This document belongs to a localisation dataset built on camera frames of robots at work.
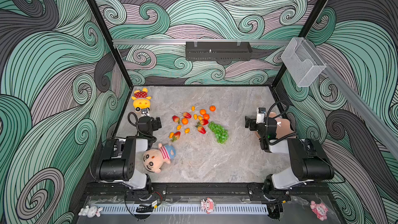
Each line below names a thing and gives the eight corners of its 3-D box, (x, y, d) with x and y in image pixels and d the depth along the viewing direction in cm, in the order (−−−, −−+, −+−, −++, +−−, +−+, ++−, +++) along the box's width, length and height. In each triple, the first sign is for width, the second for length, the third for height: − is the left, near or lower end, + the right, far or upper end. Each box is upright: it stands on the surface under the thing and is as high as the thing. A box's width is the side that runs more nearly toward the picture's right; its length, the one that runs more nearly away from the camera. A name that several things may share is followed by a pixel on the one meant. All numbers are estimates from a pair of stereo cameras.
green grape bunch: (219, 144, 90) (220, 141, 87) (208, 125, 99) (208, 122, 96) (230, 139, 93) (231, 136, 89) (217, 121, 101) (218, 118, 98)
